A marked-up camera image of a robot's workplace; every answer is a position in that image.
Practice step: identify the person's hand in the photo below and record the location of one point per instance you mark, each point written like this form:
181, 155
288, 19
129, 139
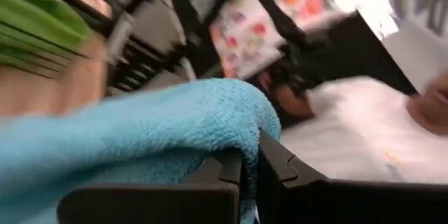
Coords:
430, 112

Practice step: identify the green microfiber towel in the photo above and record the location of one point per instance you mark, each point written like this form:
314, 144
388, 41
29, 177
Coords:
35, 17

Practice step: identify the white cloth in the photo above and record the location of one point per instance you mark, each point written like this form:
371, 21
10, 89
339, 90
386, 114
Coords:
350, 129

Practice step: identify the white sheet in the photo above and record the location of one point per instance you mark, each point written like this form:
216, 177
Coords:
416, 52

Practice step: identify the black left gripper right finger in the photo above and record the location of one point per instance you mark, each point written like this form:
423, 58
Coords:
332, 206

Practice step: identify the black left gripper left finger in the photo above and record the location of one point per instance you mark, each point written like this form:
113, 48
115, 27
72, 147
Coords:
175, 206

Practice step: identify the grey vented equipment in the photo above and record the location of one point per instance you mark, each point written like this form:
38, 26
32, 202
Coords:
154, 31

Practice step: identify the light blue microfiber towel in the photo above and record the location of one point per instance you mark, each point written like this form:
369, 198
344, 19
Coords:
140, 122

